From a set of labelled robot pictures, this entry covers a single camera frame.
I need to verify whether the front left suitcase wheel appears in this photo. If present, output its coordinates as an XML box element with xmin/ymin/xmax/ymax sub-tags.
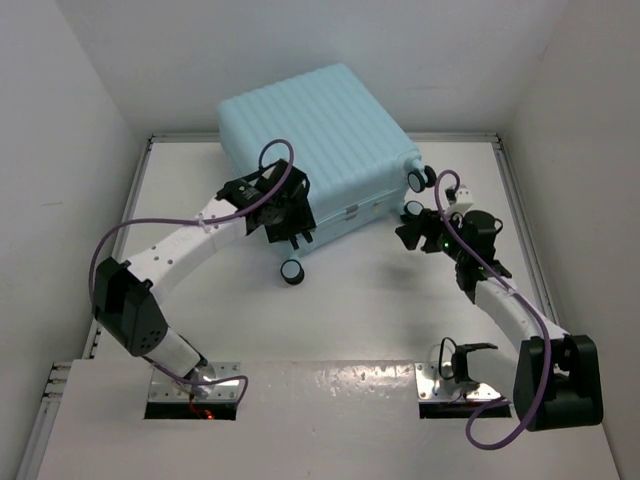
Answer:
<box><xmin>280</xmin><ymin>259</ymin><xmax>305</xmax><ymax>286</ymax></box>

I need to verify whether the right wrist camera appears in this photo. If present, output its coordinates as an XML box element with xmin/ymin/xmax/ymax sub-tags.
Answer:
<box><xmin>445</xmin><ymin>186</ymin><xmax>474</xmax><ymax>217</ymax></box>

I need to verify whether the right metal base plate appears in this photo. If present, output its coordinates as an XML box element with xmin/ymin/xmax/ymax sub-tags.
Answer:
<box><xmin>414</xmin><ymin>361</ymin><xmax>501</xmax><ymax>404</ymax></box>

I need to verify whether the lid upper wheel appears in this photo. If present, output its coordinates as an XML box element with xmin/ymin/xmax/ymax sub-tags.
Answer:
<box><xmin>407</xmin><ymin>166</ymin><xmax>437</xmax><ymax>193</ymax></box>

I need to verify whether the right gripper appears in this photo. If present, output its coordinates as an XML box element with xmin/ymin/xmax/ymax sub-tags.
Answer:
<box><xmin>395</xmin><ymin>208</ymin><xmax>468</xmax><ymax>264</ymax></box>

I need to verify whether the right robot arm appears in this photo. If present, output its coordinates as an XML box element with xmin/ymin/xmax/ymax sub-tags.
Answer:
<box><xmin>395</xmin><ymin>208</ymin><xmax>604</xmax><ymax>431</ymax></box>

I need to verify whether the suitcase wheel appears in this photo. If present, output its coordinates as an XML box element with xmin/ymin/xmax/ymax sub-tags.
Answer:
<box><xmin>402</xmin><ymin>200</ymin><xmax>424</xmax><ymax>221</ymax></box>
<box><xmin>280</xmin><ymin>259</ymin><xmax>305</xmax><ymax>286</ymax></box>

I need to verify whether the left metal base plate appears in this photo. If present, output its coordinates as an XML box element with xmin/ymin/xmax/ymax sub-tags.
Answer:
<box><xmin>148</xmin><ymin>362</ymin><xmax>249</xmax><ymax>404</ymax></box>

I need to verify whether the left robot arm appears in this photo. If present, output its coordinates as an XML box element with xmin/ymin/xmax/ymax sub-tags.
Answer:
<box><xmin>93</xmin><ymin>159</ymin><xmax>315</xmax><ymax>385</ymax></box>

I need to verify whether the rear left suitcase wheel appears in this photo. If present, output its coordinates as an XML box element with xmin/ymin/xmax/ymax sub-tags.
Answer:
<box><xmin>402</xmin><ymin>200</ymin><xmax>424</xmax><ymax>221</ymax></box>

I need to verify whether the metal base plate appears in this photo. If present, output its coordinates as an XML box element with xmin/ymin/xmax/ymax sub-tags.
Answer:
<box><xmin>414</xmin><ymin>361</ymin><xmax>501</xmax><ymax>404</ymax></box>
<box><xmin>148</xmin><ymin>362</ymin><xmax>249</xmax><ymax>404</ymax></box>

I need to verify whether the light blue suitcase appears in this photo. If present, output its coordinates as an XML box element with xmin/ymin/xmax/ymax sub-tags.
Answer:
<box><xmin>217</xmin><ymin>64</ymin><xmax>424</xmax><ymax>259</ymax></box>

